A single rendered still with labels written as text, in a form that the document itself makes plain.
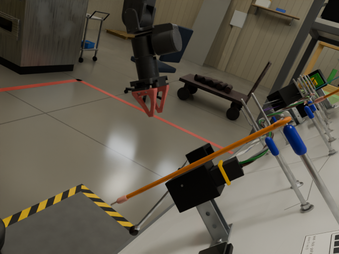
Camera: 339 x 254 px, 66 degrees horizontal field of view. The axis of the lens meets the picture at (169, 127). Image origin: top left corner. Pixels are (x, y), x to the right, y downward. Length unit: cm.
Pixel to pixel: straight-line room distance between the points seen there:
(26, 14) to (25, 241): 276
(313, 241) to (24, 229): 162
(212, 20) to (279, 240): 974
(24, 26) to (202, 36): 700
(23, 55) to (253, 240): 374
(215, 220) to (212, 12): 980
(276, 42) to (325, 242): 978
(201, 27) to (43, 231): 895
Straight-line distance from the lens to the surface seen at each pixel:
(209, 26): 988
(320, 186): 20
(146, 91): 67
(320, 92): 111
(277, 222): 32
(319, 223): 29
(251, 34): 1006
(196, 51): 969
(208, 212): 35
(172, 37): 65
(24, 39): 384
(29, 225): 178
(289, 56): 126
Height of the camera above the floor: 130
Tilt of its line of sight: 22 degrees down
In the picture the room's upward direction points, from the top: 19 degrees clockwise
